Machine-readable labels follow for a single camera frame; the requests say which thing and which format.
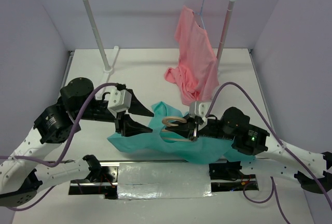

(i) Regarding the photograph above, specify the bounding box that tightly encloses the purple cable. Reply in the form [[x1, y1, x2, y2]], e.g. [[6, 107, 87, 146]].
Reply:
[[0, 82, 125, 211], [206, 81, 332, 224]]

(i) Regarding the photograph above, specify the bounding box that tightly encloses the tan wooden hanger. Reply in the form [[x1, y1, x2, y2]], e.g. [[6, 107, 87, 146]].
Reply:
[[160, 115, 197, 143]]

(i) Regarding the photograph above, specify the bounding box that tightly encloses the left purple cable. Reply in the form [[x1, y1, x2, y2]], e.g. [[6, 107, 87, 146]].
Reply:
[[0, 82, 125, 211]]

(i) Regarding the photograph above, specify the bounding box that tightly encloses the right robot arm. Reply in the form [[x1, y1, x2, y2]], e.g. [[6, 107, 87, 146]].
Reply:
[[164, 107, 331, 194]]

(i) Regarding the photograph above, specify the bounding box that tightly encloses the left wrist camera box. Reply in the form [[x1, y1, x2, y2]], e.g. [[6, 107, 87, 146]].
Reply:
[[107, 88, 132, 117]]

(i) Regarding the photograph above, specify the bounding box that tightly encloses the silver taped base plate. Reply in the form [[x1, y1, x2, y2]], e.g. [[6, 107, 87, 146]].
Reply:
[[68, 160, 259, 200]]

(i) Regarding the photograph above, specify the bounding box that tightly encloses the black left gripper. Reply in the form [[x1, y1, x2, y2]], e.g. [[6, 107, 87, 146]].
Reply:
[[76, 88, 154, 136]]

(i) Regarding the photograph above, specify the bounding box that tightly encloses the teal t shirt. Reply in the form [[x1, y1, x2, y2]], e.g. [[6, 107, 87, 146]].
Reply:
[[107, 102, 255, 164]]

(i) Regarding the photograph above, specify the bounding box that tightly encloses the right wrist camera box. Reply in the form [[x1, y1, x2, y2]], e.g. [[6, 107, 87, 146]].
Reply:
[[189, 101, 211, 125]]

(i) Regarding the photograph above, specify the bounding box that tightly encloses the blue wire hanger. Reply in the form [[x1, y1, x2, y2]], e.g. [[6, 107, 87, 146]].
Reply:
[[193, 0, 205, 30]]

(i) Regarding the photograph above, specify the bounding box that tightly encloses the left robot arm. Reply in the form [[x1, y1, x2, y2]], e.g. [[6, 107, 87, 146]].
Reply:
[[1, 77, 154, 211]]

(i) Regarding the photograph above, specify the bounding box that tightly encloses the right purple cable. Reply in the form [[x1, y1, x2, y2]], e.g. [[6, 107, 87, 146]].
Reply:
[[206, 81, 332, 224]]

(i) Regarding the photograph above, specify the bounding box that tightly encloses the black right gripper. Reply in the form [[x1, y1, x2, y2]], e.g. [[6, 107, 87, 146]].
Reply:
[[164, 110, 234, 141]]

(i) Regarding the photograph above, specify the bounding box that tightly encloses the pink t shirt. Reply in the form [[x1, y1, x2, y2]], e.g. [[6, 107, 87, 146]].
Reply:
[[164, 6, 219, 106]]

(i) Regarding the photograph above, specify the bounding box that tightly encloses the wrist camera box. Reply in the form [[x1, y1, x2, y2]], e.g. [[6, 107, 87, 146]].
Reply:
[[107, 88, 132, 117], [189, 101, 211, 125]]

